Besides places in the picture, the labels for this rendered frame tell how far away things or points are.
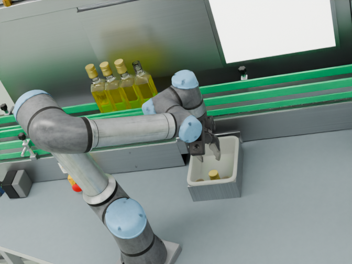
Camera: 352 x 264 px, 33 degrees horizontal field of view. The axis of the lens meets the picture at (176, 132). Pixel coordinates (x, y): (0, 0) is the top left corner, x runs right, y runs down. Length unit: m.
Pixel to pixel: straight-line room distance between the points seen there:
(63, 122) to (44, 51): 0.90
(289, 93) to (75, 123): 0.87
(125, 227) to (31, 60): 0.95
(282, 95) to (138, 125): 0.67
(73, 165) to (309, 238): 0.76
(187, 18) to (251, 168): 0.59
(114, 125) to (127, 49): 0.71
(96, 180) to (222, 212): 0.47
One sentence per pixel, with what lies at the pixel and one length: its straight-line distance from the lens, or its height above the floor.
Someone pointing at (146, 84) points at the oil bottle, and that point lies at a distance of 2.14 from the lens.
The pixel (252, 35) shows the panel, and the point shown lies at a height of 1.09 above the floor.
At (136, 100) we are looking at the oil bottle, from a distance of 2.19.
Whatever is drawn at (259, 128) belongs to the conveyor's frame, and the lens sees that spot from 2.18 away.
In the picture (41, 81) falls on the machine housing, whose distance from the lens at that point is 2.49.
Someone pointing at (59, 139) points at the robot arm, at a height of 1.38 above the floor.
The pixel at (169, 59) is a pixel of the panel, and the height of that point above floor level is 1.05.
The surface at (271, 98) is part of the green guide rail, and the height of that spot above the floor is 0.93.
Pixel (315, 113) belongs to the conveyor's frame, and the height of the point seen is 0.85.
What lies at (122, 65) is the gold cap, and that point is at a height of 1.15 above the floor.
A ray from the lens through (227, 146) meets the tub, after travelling 2.15.
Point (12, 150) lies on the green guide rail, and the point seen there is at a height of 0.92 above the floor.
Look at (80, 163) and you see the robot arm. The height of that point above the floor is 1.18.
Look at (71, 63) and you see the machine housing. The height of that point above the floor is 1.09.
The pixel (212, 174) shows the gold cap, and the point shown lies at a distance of 2.05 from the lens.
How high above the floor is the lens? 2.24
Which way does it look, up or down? 39 degrees down
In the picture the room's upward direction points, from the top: 21 degrees counter-clockwise
